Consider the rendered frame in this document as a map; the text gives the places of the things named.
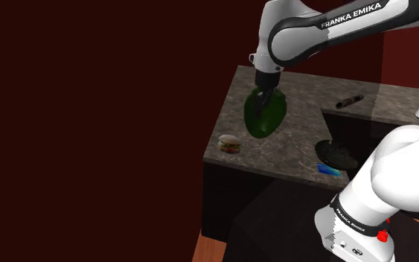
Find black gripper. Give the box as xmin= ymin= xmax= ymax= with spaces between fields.
xmin=253 ymin=70 xmax=281 ymax=121

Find dark green bell pepper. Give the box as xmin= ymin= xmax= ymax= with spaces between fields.
xmin=243 ymin=86 xmax=288 ymax=139

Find small hamburger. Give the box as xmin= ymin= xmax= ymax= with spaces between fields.
xmin=217 ymin=134 xmax=243 ymax=155

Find dark brown cylinder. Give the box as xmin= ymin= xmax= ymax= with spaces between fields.
xmin=335 ymin=94 xmax=365 ymax=110

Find black round pan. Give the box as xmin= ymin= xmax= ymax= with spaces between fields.
xmin=314 ymin=139 xmax=359 ymax=171

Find blue card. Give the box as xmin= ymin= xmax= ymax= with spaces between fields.
xmin=317 ymin=163 xmax=342 ymax=178

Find dark kitchen counter cabinet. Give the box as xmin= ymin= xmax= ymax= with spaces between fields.
xmin=201 ymin=161 xmax=279 ymax=243

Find dark robot stand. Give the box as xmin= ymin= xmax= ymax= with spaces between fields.
xmin=223 ymin=178 xmax=419 ymax=262

